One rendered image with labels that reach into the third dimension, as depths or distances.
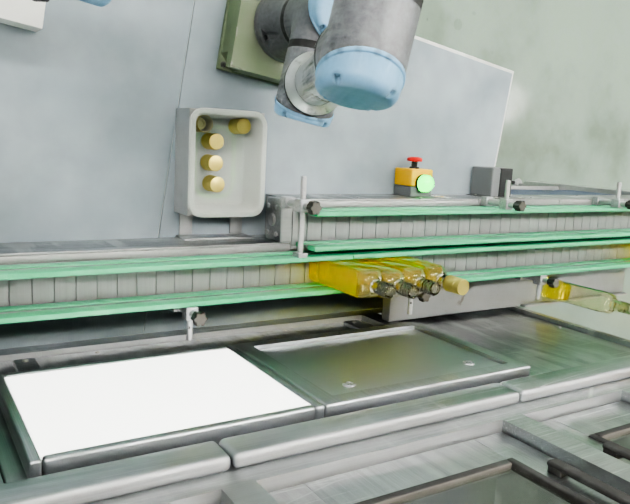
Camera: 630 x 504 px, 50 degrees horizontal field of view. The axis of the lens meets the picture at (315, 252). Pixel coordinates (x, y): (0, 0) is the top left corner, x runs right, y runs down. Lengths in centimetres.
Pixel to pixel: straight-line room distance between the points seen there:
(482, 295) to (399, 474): 97
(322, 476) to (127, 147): 80
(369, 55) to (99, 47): 70
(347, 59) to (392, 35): 6
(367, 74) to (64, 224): 77
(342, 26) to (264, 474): 59
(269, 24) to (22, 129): 52
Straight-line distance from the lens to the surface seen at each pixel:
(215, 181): 146
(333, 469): 98
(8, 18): 136
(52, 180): 142
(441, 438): 109
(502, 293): 194
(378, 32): 89
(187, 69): 150
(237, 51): 147
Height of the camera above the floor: 214
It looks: 56 degrees down
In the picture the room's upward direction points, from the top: 108 degrees clockwise
